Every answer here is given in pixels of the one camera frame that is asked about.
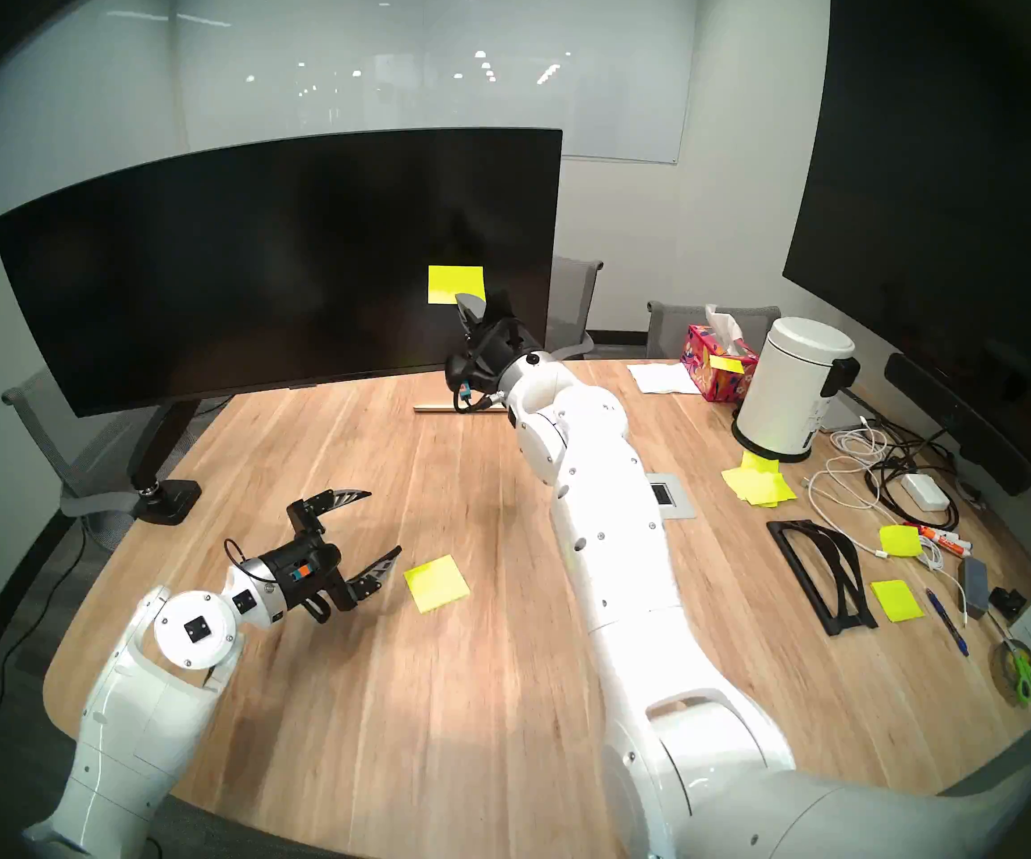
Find white power adapter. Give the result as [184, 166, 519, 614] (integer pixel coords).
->
[898, 472, 951, 512]

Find grey mesh office chair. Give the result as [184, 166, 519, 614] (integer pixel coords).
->
[544, 256, 604, 362]
[1, 365, 212, 554]
[646, 301, 782, 361]

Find white cylindrical pedal bin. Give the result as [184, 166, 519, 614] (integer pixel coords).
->
[731, 317, 862, 464]

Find white charging cable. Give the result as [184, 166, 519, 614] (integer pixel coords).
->
[803, 426, 971, 630]

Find blue ballpoint pen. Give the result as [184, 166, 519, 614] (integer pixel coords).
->
[923, 587, 971, 658]

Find white paper napkin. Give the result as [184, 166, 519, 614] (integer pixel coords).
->
[627, 361, 702, 395]

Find crumpled yellow sticky notes pile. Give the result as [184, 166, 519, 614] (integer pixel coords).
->
[721, 450, 798, 509]

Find grey whiteboard eraser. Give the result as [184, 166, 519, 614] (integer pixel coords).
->
[958, 556, 992, 620]

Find red white marker pen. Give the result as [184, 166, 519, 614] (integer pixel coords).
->
[913, 523, 972, 554]

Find black looped cable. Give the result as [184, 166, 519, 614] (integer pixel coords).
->
[864, 414, 981, 532]

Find black frame laptop stand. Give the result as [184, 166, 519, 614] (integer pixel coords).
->
[766, 519, 879, 637]

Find glass wall whiteboard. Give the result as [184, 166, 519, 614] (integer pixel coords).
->
[174, 0, 700, 165]

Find rose gold closed laptop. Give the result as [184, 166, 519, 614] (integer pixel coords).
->
[413, 368, 545, 413]

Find curved black computer monitor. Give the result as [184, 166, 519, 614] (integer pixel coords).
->
[0, 128, 564, 418]

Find yellow sticky note pad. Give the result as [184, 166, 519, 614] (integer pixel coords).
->
[403, 555, 471, 615]

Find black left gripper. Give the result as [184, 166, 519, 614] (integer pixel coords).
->
[260, 489, 403, 624]

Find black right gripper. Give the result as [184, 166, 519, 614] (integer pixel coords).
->
[445, 289, 541, 397]

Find single yellow sticky note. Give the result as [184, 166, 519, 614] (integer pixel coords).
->
[428, 265, 487, 306]

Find silver table power outlet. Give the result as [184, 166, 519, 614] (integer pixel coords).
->
[645, 473, 697, 520]

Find black video sound bar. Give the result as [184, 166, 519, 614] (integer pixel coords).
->
[884, 353, 1031, 497]

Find colourful floral tissue box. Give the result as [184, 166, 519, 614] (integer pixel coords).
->
[680, 304, 759, 404]

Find flat yellow sticky note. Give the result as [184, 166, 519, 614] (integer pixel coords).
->
[870, 579, 925, 623]

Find large black wall television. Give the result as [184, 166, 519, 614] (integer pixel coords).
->
[782, 0, 1031, 500]

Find green handled scissors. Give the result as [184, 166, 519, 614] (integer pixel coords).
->
[989, 638, 1031, 702]
[994, 616, 1031, 708]

